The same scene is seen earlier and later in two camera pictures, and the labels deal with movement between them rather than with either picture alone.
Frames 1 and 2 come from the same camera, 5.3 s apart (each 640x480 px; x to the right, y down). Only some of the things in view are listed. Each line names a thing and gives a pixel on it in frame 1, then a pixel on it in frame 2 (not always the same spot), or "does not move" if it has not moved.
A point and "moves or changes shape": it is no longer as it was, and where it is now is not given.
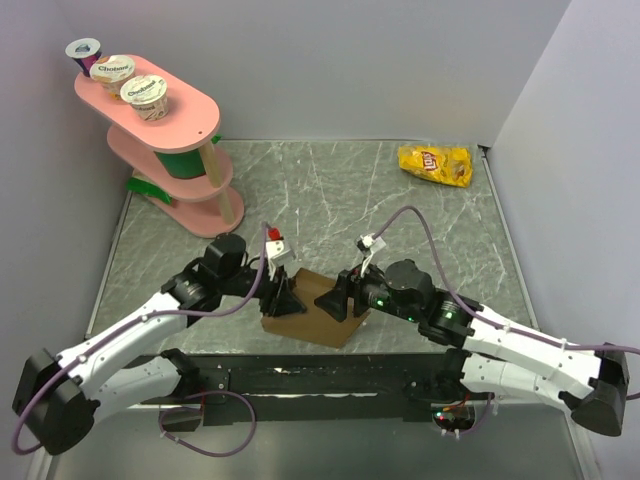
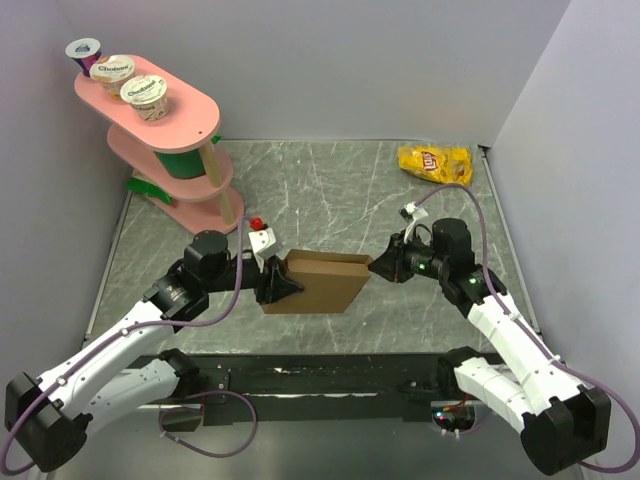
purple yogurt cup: (85, 51) does not move
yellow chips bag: (451, 165) does not move
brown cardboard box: (314, 324) moves or changes shape
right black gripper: (334, 301) → (392, 263)
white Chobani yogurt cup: (148, 94) does not move
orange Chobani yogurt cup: (113, 71) does not move
